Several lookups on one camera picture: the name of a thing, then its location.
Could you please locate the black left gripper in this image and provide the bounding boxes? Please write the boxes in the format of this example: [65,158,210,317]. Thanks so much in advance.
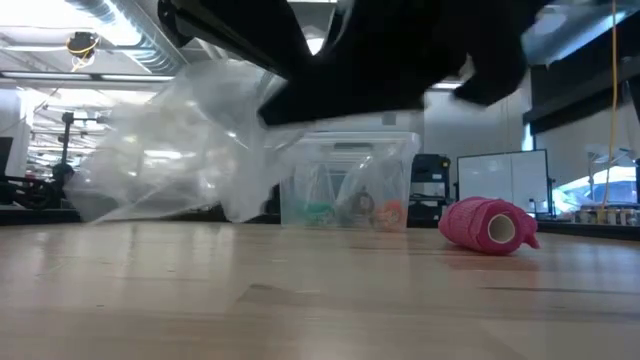
[157,0,314,77]

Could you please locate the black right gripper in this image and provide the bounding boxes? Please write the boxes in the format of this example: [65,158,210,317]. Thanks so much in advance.
[258,0,551,127]

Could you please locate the clear plastic bag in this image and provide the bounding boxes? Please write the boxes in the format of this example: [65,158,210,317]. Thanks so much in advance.
[63,58,314,225]

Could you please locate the pink elastic bandage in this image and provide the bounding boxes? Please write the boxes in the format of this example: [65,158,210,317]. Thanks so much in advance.
[438,196,541,256]

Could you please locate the dark bandage roll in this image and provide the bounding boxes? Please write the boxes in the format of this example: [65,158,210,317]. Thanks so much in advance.
[344,187,376,229]

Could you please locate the green bandage roll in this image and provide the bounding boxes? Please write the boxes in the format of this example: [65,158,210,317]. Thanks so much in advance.
[292,199,336,228]

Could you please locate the orange bandage roll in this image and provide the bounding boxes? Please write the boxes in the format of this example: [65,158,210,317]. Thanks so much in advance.
[373,199,407,232]

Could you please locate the clear plastic storage box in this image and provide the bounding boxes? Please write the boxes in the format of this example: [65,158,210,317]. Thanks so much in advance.
[278,131,421,232]

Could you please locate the black printer cabinet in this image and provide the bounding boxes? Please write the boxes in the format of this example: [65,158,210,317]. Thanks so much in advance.
[407,153,452,229]

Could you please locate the long ceiling light bar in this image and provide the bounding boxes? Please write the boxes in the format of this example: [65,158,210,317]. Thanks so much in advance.
[0,71,464,94]

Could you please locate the white whiteboard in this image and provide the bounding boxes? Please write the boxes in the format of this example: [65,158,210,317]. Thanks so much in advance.
[455,148,551,216]

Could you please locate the person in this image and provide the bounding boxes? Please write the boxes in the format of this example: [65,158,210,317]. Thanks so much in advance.
[51,162,77,201]

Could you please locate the ceiling cable reel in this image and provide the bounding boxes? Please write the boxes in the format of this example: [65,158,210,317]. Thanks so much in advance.
[66,30,101,71]

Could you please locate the black background gantry frame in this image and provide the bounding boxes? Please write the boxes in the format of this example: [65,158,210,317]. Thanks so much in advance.
[58,112,111,171]

